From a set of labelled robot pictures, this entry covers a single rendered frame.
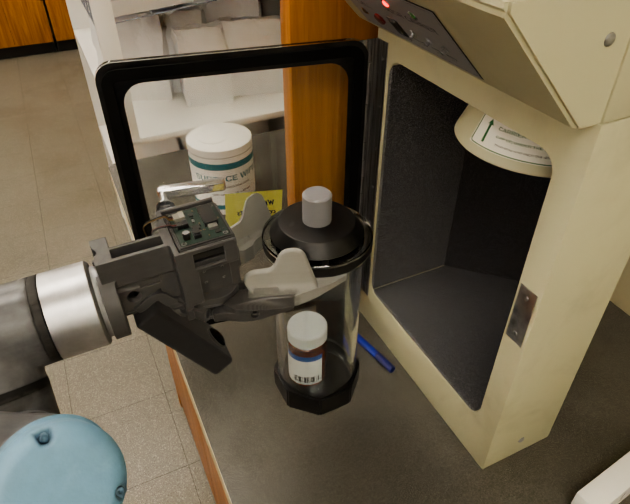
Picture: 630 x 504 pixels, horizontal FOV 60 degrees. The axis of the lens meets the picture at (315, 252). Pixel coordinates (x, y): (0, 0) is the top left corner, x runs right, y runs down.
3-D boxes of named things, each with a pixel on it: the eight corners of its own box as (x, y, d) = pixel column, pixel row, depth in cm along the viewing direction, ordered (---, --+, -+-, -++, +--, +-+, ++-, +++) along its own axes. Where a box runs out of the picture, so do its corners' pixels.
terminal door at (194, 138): (354, 295, 88) (369, 38, 63) (158, 334, 81) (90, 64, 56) (352, 292, 88) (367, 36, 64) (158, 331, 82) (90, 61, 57)
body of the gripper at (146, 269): (245, 238, 45) (94, 283, 41) (255, 312, 51) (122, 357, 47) (217, 193, 51) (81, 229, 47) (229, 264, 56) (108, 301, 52)
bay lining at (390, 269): (495, 245, 94) (550, 31, 72) (621, 349, 75) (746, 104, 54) (371, 287, 85) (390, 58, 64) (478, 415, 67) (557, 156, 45)
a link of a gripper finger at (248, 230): (299, 179, 55) (232, 221, 50) (301, 227, 59) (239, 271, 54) (276, 170, 57) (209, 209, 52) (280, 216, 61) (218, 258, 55)
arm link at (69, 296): (70, 377, 46) (60, 314, 51) (126, 358, 47) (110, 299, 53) (39, 313, 41) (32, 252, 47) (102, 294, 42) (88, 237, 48)
